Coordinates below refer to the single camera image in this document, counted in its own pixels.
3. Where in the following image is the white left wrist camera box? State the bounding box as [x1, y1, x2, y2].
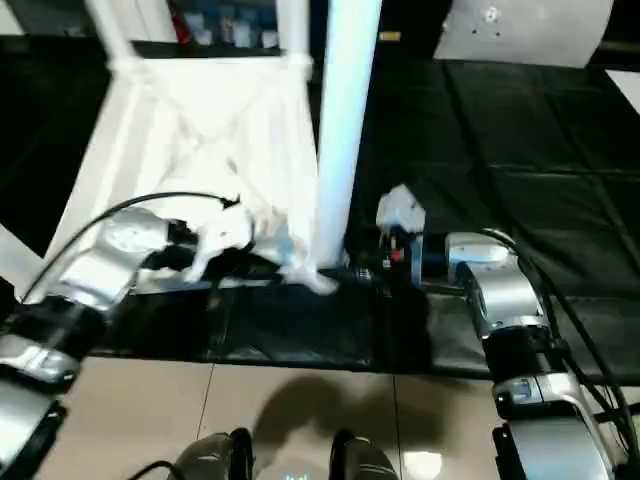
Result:
[191, 198, 257, 280]

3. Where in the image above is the grey left robot foot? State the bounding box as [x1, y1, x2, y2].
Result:
[173, 426, 255, 480]

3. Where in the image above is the white glass door cabinet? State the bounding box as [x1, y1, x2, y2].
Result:
[0, 0, 287, 47]

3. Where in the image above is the flat white board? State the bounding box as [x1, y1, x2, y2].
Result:
[603, 67, 640, 110]

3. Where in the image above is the white plastic table top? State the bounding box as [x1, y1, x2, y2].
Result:
[13, 51, 342, 297]

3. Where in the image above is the black box with gold label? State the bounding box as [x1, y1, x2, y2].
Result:
[368, 0, 452, 62]

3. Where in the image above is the white plastic table leg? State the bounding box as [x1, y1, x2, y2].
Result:
[276, 0, 315, 67]
[83, 0, 137, 67]
[316, 0, 385, 267]
[0, 221, 45, 297]

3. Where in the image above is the black work mat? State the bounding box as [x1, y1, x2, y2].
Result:
[0, 31, 640, 377]

